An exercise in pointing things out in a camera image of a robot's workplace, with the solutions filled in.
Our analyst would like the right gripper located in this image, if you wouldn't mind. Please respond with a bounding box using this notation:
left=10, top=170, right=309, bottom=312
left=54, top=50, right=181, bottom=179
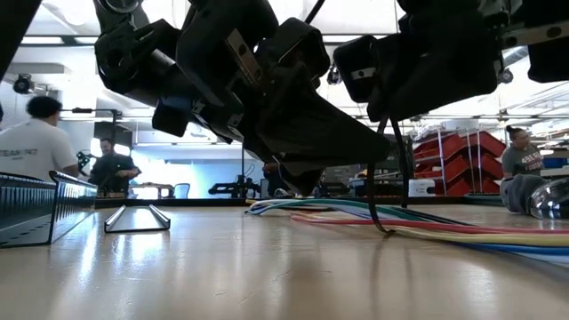
left=333, top=0, right=569, bottom=124

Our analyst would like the black background equipment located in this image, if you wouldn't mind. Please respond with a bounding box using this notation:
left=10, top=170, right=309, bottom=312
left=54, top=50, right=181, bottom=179
left=207, top=174, right=261, bottom=200

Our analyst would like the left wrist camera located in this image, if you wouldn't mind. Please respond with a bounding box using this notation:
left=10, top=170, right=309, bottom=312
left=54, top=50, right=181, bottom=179
left=151, top=93, right=197, bottom=139

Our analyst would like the multicoloured ribbon cable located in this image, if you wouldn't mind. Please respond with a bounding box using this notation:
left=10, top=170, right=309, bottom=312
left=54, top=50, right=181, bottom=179
left=261, top=198, right=472, bottom=227

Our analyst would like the white box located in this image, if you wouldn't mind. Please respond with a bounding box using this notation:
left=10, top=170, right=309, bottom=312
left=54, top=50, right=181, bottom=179
left=405, top=178, right=437, bottom=199

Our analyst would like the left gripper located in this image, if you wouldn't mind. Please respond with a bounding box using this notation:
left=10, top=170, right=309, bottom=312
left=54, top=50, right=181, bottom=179
left=175, top=0, right=391, bottom=172

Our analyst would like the black slotted cable duct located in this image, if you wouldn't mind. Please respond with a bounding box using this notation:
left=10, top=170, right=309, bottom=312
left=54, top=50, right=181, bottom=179
left=0, top=169, right=99, bottom=250

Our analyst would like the red yellow taped wire bundle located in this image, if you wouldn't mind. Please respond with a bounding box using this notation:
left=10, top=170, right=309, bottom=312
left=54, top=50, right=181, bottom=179
left=284, top=211, right=569, bottom=248

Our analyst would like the black overhead light bar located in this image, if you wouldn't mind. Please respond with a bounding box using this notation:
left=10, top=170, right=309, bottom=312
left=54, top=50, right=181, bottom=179
left=20, top=33, right=399, bottom=47

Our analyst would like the grey work glove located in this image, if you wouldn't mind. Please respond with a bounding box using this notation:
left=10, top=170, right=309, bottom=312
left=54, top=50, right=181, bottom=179
left=500, top=173, right=550, bottom=216

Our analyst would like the person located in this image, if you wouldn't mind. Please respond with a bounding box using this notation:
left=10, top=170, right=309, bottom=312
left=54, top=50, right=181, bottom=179
left=0, top=94, right=81, bottom=182
left=87, top=137, right=143, bottom=200
left=261, top=161, right=285, bottom=198
left=501, top=124, right=547, bottom=180

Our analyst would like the black aluminium table frame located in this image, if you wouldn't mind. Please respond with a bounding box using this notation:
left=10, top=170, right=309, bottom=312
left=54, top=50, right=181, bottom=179
left=95, top=196, right=503, bottom=209

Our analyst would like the black duct cover strip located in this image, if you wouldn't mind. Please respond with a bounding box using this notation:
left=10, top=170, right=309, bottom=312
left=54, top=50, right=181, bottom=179
left=103, top=204, right=172, bottom=234

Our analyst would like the black stand frame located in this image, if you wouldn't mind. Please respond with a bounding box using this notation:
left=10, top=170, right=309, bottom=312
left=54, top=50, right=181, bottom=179
left=240, top=140, right=247, bottom=200
left=60, top=107, right=122, bottom=152

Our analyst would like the red cable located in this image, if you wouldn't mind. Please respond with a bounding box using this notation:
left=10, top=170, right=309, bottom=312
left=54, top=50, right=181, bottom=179
left=291, top=213, right=569, bottom=236

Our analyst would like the red storage bin rack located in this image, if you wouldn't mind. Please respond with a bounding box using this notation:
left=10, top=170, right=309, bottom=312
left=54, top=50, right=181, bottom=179
left=413, top=129, right=509, bottom=198

